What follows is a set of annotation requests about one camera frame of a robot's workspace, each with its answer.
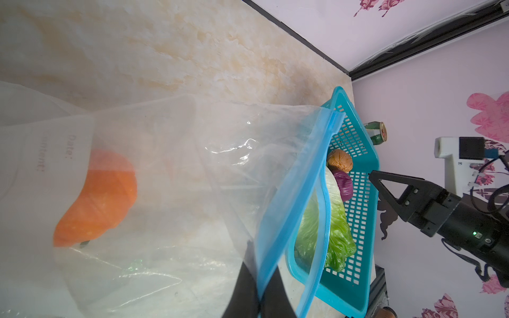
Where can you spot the purple toy onion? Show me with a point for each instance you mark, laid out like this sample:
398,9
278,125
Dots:
344,183

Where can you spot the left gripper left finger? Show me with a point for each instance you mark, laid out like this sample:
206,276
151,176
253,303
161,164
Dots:
244,302

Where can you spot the teal plastic basket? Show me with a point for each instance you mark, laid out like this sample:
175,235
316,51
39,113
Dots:
347,290

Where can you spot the orange toy pumpkin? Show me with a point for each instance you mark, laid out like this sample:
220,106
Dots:
109,192

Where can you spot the green toy lettuce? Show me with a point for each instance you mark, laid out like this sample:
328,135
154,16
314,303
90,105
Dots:
341,245

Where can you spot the clear blue zip top bag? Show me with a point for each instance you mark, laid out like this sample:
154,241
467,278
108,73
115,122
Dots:
211,176

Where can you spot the brown toy walnut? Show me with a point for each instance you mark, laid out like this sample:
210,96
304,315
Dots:
340,160

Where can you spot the green drink can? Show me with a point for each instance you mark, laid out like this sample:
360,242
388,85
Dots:
377,132

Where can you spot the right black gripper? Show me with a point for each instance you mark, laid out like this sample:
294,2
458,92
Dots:
478,238

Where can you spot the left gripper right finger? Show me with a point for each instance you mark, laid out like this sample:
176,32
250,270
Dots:
275,303

